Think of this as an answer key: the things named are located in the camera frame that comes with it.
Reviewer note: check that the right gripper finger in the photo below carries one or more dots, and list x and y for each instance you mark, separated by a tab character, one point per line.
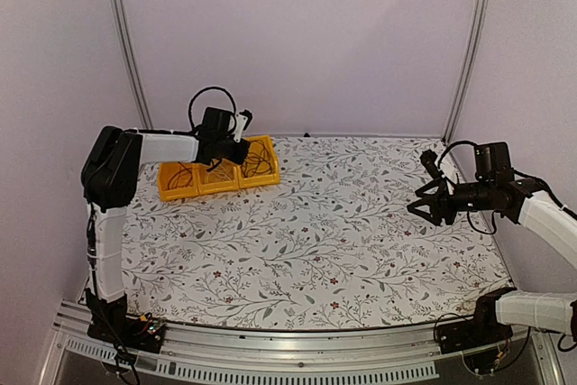
424	210
430	188

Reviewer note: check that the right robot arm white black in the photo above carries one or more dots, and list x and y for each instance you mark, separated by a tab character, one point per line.
524	200

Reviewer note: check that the aluminium front rail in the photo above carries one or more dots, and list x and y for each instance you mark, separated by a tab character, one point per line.
195	354

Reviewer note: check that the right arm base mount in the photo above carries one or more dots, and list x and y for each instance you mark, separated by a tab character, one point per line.
480	330

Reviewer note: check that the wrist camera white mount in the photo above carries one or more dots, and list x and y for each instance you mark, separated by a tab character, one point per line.
241	121
434	166

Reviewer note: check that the right aluminium frame post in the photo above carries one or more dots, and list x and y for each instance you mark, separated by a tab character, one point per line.
465	75

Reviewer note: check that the floral patterned table mat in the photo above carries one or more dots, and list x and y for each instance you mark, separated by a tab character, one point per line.
332	246

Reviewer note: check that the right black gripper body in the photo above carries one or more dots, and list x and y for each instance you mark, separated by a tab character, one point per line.
443	200

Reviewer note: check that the aluminium frame post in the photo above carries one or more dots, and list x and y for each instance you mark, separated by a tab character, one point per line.
130	62
465	75

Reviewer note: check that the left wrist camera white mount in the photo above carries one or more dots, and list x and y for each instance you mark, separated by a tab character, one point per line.
241	121

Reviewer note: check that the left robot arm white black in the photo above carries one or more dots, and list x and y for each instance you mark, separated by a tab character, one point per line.
110	176

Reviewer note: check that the yellow bin left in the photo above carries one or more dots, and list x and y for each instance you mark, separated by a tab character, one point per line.
177	180

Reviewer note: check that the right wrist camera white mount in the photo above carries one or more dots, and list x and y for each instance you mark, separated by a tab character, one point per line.
434	166

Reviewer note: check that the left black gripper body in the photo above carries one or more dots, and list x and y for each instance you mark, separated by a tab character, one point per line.
237	157

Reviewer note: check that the left aluminium frame post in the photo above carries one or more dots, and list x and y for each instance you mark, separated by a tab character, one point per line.
130	62

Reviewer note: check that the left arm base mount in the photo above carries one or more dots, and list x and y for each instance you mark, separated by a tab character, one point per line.
110	323

